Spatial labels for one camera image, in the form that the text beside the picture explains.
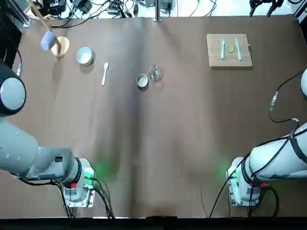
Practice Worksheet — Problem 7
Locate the transparent spice bottle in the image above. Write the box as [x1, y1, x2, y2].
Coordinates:
[148, 64, 164, 83]

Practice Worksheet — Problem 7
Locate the pale green plastic spoon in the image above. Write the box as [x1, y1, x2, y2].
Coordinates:
[101, 62, 109, 86]

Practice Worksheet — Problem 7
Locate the round metal lid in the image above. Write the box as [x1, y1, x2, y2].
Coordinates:
[136, 73, 150, 91]

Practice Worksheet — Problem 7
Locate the white bowl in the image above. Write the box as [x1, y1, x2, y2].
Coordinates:
[76, 46, 94, 67]

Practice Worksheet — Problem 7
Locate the wooden cutting board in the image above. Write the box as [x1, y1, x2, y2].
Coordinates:
[206, 33, 254, 70]

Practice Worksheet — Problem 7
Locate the pale green plastic knife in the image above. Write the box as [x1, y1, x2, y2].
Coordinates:
[235, 37, 242, 61]

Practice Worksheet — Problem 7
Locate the grey box device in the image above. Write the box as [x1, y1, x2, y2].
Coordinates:
[145, 0, 173, 10]

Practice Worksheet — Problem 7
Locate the wooden mug stand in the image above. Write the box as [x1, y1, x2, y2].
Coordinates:
[25, 0, 70, 58]

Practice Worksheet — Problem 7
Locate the blue-grey mug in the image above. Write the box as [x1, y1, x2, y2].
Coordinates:
[40, 31, 57, 51]

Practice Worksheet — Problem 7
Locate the black power adapter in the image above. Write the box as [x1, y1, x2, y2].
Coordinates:
[73, 0, 92, 14]

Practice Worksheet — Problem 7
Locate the black left base cable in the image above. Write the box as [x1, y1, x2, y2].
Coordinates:
[90, 176, 116, 219]

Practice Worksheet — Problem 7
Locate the black base cable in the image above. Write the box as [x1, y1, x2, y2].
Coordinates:
[208, 176, 232, 219]
[90, 176, 116, 219]

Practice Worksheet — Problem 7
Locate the aluminium frame post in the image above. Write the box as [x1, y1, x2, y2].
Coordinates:
[154, 0, 163, 22]

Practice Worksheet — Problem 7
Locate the black right base cable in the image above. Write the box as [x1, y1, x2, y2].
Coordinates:
[208, 176, 232, 219]

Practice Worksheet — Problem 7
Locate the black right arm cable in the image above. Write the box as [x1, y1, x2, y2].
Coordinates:
[268, 71, 303, 123]

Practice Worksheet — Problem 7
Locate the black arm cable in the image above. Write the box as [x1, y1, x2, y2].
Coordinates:
[268, 71, 303, 123]
[16, 47, 24, 77]

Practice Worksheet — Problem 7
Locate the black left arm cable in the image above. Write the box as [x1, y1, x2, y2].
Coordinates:
[16, 47, 24, 77]

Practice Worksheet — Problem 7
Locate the aluminium frame rail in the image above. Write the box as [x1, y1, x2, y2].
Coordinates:
[293, 0, 307, 24]

